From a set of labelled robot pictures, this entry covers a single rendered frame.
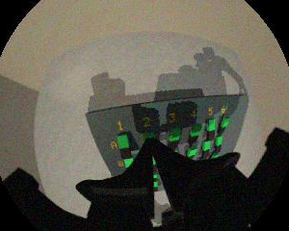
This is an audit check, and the grey switch panel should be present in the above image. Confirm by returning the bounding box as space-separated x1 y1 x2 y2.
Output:
86 93 249 177

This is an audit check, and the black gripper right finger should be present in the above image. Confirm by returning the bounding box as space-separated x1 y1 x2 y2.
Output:
149 138 241 215

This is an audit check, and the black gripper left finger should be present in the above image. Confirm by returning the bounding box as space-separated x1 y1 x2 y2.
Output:
75 138 155 219

